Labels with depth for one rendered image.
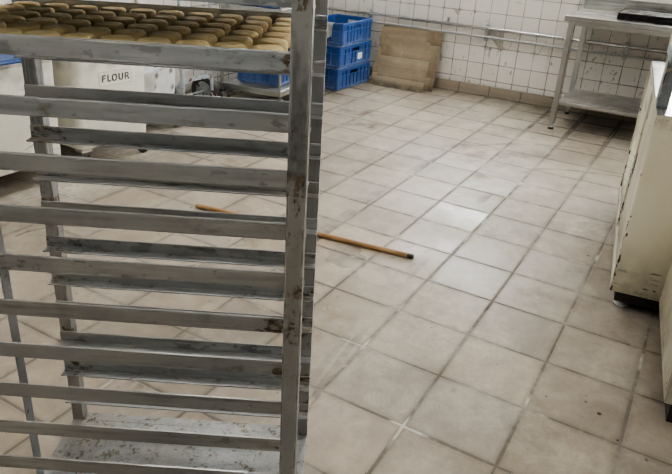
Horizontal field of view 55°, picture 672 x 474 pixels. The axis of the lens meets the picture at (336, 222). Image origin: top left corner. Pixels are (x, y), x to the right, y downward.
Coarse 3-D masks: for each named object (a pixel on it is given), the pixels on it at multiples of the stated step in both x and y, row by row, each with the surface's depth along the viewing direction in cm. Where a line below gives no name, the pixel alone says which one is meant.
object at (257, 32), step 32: (0, 32) 96; (32, 32) 98; (64, 32) 102; (96, 32) 102; (128, 32) 102; (160, 32) 104; (192, 32) 114; (224, 32) 109; (256, 32) 109; (288, 32) 113
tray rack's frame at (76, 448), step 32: (32, 64) 137; (64, 256) 158; (64, 288) 160; (64, 320) 164; (32, 416) 151; (96, 416) 178; (128, 416) 179; (32, 448) 152; (64, 448) 167; (96, 448) 168; (128, 448) 168; (160, 448) 169; (192, 448) 170; (224, 448) 170
